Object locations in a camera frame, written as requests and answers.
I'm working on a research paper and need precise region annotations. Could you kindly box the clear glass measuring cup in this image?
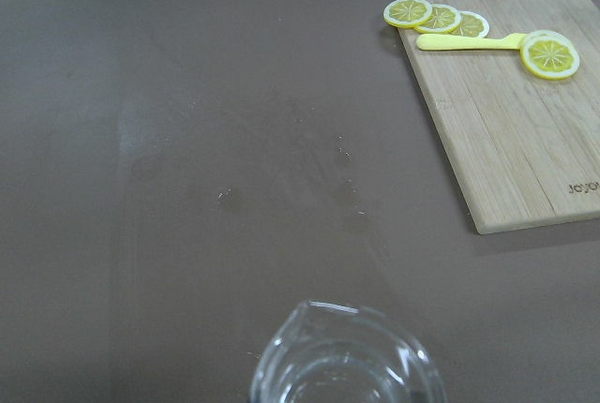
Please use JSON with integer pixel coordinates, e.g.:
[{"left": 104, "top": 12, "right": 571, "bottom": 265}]
[{"left": 248, "top": 300, "right": 448, "bottom": 402}]

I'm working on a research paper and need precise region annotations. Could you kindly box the lemon slice at board corner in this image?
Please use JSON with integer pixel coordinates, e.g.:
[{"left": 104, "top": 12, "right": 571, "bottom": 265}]
[{"left": 382, "top": 0, "right": 433, "bottom": 28}]

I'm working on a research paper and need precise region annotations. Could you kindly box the middle lemon slice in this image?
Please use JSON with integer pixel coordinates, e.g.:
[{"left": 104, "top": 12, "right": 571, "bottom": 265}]
[{"left": 414, "top": 4, "right": 462, "bottom": 34}]

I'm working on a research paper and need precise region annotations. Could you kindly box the wooden cutting board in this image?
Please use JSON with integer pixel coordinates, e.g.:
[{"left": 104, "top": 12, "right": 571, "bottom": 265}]
[{"left": 400, "top": 0, "right": 599, "bottom": 234}]

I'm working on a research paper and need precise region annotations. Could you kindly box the yellow plastic knife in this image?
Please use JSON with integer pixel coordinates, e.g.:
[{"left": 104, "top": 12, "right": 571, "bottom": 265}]
[{"left": 416, "top": 33, "right": 527, "bottom": 51}]

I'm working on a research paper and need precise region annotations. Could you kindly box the lower lemon slice under knife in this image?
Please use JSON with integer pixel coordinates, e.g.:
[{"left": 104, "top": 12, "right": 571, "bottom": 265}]
[{"left": 528, "top": 29, "right": 571, "bottom": 43}]

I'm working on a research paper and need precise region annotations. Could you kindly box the top lemon slice on knife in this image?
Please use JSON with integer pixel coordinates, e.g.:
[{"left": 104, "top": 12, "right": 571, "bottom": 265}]
[{"left": 520, "top": 35, "right": 580, "bottom": 81}]

